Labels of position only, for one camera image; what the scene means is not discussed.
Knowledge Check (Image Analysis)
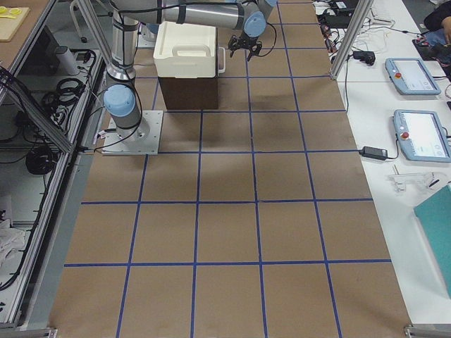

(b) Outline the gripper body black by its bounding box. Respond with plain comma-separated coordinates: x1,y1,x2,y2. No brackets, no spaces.
238,34,258,49

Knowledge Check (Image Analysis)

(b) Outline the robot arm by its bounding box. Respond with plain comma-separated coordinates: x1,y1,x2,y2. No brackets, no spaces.
104,1,276,144

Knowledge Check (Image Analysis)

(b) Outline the white plastic tray box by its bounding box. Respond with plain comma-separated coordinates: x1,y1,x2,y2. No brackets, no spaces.
154,22,226,78

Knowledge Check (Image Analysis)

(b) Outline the far teach pendant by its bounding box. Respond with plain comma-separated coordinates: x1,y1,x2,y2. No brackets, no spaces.
385,58,441,95

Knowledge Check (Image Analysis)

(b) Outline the teach pendant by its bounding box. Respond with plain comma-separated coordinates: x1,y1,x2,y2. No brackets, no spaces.
393,109,450,163
385,58,441,95

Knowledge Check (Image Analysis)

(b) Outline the black power adapter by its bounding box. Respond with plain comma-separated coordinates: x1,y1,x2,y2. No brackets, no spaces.
359,146,388,161

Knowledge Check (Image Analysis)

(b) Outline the near teach pendant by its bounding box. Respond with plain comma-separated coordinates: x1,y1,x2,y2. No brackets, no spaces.
393,109,450,163

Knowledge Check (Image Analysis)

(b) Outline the aluminium frame post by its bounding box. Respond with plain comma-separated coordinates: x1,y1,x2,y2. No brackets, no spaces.
330,0,373,80

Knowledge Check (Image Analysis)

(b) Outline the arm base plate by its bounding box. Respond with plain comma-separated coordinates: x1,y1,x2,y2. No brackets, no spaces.
101,111,163,156

